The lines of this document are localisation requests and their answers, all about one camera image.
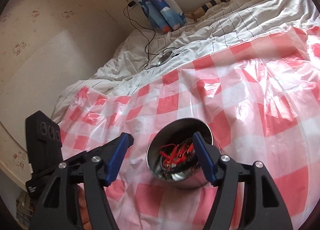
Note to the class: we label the small round grey device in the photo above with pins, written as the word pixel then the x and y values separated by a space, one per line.
pixel 166 57

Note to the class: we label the person's left hand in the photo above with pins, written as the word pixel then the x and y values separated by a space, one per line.
pixel 83 209

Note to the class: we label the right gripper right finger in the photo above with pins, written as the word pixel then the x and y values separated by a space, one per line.
pixel 247 189

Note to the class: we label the round silver metal tin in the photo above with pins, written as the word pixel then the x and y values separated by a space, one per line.
pixel 171 156

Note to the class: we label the wall power socket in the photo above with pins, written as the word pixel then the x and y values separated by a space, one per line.
pixel 131 3

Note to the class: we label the red white checkered plastic sheet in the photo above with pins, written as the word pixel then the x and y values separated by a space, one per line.
pixel 261 102

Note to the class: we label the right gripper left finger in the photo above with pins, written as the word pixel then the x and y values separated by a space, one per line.
pixel 56 189

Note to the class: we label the white grid-lined bedsheet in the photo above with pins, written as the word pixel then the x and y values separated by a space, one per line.
pixel 134 63

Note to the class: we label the striped pillow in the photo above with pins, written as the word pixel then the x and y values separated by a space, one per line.
pixel 217 8

